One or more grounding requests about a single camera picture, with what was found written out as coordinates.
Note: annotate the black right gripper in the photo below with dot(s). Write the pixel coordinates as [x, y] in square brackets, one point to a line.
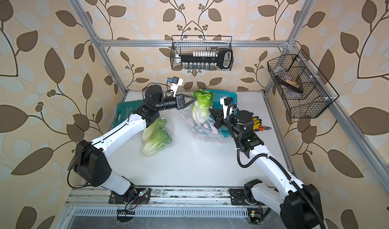
[219, 117]

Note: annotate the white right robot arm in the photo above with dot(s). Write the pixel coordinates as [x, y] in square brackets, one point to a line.
[299, 205]

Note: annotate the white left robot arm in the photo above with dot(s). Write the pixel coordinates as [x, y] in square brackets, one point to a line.
[91, 158]

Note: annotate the teal plastic basket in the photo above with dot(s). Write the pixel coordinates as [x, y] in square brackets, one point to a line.
[216, 103]

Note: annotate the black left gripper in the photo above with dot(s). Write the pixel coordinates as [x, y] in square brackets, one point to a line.
[179, 104]

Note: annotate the chinese cabbage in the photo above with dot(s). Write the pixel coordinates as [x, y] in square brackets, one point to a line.
[200, 109]
[155, 136]

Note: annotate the clear pink-zip dotted bag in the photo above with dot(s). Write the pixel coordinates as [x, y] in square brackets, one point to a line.
[201, 125]

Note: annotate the dark tool in right basket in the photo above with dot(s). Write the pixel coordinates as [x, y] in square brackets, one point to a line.
[294, 86]

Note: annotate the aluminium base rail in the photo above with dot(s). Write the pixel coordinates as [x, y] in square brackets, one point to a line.
[158, 196]

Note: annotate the socket set black holder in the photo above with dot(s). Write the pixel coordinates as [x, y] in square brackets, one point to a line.
[218, 59]

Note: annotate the orange handled pliers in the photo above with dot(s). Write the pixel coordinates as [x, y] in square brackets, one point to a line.
[263, 128]

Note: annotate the green plastic tool case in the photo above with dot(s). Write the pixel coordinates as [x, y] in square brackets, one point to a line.
[124, 110]

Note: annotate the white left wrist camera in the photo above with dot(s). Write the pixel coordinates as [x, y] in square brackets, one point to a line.
[175, 83]

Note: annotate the clear blue-zip zipper bag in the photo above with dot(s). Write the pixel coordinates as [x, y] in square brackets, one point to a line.
[156, 136]

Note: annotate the black wire basket right wall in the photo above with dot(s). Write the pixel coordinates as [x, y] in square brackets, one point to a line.
[318, 93]

